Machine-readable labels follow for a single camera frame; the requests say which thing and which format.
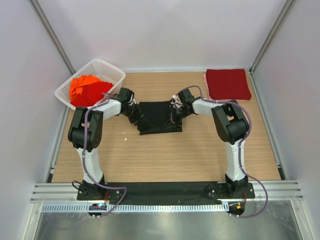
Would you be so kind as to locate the aluminium frame rail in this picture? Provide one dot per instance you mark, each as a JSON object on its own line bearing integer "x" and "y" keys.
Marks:
{"x": 277, "y": 190}

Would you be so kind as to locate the folded dark red t-shirt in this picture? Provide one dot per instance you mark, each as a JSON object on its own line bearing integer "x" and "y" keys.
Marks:
{"x": 229, "y": 72}

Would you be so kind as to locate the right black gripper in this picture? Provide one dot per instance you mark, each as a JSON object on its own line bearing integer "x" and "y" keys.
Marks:
{"x": 173, "y": 117}

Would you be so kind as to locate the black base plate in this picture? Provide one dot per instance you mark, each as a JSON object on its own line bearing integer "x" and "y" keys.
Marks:
{"x": 163, "y": 193}

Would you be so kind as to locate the white slotted cable duct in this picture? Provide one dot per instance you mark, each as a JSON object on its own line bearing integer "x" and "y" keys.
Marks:
{"x": 101, "y": 208}

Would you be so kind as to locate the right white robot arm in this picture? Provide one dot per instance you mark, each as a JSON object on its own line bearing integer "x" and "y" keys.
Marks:
{"x": 232, "y": 128}

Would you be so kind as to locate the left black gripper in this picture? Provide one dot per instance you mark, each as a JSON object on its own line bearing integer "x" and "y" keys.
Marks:
{"x": 139, "y": 114}

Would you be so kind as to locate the orange t-shirt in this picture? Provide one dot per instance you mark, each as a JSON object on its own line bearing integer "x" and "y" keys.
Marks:
{"x": 77, "y": 84}

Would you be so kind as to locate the white plastic basket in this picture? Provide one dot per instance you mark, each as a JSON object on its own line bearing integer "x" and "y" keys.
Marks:
{"x": 98, "y": 68}

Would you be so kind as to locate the red t-shirt in basket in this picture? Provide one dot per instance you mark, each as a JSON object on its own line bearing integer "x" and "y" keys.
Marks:
{"x": 91, "y": 94}

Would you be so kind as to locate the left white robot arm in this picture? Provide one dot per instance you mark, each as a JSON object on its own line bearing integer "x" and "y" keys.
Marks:
{"x": 85, "y": 134}

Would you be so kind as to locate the black t-shirt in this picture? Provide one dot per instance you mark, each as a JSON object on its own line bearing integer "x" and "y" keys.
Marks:
{"x": 157, "y": 115}

